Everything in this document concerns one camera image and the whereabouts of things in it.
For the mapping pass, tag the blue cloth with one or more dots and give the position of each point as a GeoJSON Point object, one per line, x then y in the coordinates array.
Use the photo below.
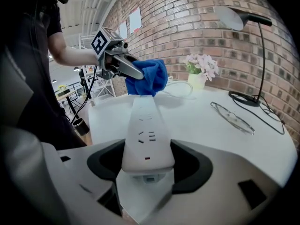
{"type": "Point", "coordinates": [154, 76]}

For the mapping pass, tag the thin-framed eyeglasses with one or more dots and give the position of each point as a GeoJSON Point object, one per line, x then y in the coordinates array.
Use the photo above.
{"type": "Point", "coordinates": [234, 119]}

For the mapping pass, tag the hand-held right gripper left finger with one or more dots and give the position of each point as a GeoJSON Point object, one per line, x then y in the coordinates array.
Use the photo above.
{"type": "Point", "coordinates": [82, 172]}

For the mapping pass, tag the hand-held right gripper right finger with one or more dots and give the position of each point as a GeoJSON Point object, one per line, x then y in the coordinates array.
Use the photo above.
{"type": "Point", "coordinates": [222, 177]}

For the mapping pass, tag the person's left forearm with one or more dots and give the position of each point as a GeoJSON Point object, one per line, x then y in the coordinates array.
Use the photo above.
{"type": "Point", "coordinates": [75, 55]}

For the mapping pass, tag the pink flowers in pot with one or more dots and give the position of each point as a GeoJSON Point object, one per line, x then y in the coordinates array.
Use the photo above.
{"type": "Point", "coordinates": [201, 67]}

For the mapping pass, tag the black round bin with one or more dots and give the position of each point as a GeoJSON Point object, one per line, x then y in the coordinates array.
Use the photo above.
{"type": "Point", "coordinates": [81, 127]}

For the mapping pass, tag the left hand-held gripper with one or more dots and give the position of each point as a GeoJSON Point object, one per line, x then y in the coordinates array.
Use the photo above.
{"type": "Point", "coordinates": [103, 43]}

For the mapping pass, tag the white paper sheet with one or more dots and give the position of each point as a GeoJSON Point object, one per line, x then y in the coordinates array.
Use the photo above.
{"type": "Point", "coordinates": [135, 20]}
{"type": "Point", "coordinates": [123, 30]}

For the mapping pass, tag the person's body in black clothing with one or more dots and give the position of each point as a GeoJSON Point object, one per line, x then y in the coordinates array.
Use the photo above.
{"type": "Point", "coordinates": [35, 67]}

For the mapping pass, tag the black desk lamp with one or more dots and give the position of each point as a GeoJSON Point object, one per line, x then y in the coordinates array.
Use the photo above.
{"type": "Point", "coordinates": [229, 17]}

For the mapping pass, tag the white power strip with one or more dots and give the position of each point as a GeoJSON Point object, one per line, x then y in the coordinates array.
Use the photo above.
{"type": "Point", "coordinates": [147, 139]}

